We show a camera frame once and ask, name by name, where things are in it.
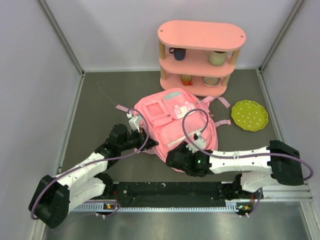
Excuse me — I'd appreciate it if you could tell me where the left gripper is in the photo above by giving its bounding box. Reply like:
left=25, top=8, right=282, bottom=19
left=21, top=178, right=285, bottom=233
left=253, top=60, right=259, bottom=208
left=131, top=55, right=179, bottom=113
left=118, top=127, right=159, bottom=152

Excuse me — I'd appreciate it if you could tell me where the pink student backpack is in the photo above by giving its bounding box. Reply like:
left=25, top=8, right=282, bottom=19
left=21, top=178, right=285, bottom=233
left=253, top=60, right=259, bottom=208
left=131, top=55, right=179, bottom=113
left=116, top=88, right=231, bottom=162

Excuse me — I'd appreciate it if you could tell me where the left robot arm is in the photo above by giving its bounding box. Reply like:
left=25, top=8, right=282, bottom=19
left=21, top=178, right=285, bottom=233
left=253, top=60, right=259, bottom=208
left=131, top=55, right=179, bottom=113
left=28, top=124, right=159, bottom=229

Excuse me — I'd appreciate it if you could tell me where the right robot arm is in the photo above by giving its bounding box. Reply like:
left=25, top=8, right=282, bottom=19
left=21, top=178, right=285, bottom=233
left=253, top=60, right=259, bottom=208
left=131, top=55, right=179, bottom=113
left=165, top=140, right=304, bottom=200

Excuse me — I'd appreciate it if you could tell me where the green polka dot plate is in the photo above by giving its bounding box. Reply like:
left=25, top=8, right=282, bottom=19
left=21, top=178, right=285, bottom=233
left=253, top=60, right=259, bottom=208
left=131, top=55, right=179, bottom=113
left=231, top=100, right=269, bottom=132

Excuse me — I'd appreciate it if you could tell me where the orange cup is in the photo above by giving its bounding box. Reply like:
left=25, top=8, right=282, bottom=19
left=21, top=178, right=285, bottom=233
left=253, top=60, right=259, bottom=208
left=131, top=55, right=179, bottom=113
left=180, top=74, right=193, bottom=86

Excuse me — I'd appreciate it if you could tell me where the patterned flower-shaped bowl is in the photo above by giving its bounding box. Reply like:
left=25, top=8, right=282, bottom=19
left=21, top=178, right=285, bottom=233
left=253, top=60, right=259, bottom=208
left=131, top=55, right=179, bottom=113
left=202, top=76, right=221, bottom=87

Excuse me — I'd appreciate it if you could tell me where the dark blue mug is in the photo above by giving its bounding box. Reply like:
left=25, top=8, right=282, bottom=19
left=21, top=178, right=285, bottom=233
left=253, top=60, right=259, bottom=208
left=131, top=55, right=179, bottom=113
left=169, top=47, right=186, bottom=61

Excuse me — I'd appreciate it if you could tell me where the pink three-tier wooden shelf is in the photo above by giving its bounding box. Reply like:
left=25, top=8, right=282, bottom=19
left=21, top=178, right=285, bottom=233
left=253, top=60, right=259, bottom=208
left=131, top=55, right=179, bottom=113
left=157, top=20, right=246, bottom=97

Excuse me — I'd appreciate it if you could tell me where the beige ceramic mug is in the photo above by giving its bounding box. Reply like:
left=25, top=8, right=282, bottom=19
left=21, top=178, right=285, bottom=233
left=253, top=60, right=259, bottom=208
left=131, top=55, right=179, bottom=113
left=203, top=50, right=228, bottom=67

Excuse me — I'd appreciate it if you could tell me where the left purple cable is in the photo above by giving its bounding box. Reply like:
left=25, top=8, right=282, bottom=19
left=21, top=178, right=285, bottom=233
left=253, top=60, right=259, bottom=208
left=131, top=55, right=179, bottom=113
left=29, top=107, right=151, bottom=221

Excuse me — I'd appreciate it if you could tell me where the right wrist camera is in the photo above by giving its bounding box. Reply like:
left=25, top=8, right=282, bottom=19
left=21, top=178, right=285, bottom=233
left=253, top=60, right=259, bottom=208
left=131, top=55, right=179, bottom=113
left=193, top=132, right=207, bottom=150

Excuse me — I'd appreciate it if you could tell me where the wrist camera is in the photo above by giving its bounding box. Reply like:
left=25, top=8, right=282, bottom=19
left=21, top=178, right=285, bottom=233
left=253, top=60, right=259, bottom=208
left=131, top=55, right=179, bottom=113
left=193, top=132, right=207, bottom=150
left=126, top=113, right=143, bottom=133

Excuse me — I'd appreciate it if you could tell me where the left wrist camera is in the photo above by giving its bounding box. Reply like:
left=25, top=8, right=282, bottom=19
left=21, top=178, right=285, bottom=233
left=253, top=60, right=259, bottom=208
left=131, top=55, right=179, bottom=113
left=126, top=113, right=143, bottom=133

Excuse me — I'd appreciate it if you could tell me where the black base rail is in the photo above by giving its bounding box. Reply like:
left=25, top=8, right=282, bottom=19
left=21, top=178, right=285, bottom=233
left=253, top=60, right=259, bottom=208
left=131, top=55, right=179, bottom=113
left=109, top=181, right=264, bottom=207

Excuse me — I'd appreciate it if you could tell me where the white cable duct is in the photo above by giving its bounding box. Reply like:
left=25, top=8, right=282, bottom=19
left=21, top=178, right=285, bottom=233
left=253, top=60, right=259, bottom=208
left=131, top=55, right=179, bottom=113
left=72, top=201, right=253, bottom=213

